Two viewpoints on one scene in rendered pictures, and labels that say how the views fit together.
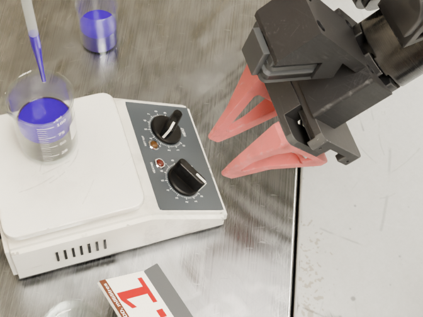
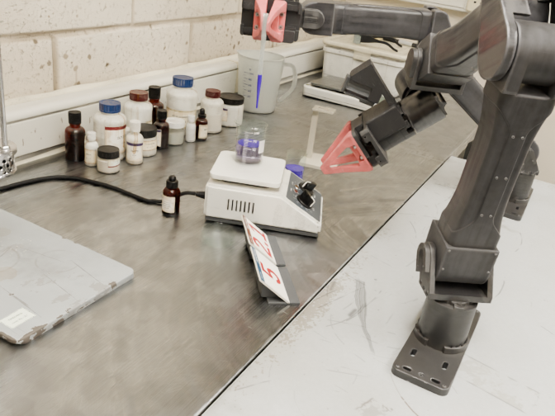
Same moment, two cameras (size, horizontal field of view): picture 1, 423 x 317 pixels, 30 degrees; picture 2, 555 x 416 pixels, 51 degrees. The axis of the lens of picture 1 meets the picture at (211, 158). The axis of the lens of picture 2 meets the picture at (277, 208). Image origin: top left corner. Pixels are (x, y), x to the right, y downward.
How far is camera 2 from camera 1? 65 cm
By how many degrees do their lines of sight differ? 40
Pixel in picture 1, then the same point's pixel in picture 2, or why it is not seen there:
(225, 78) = (348, 204)
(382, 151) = not seen: hidden behind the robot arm
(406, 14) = (410, 64)
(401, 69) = (412, 111)
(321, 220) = (372, 253)
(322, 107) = (371, 119)
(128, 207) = (271, 182)
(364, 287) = (384, 278)
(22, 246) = (215, 185)
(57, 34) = not seen: hidden behind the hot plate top
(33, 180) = (233, 166)
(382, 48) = (405, 101)
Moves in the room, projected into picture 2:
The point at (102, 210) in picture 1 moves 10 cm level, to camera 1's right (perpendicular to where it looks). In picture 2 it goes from (258, 180) to (311, 199)
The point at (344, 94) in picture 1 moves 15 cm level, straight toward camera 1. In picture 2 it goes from (381, 113) to (313, 125)
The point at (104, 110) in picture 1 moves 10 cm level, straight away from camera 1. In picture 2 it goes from (278, 162) to (292, 146)
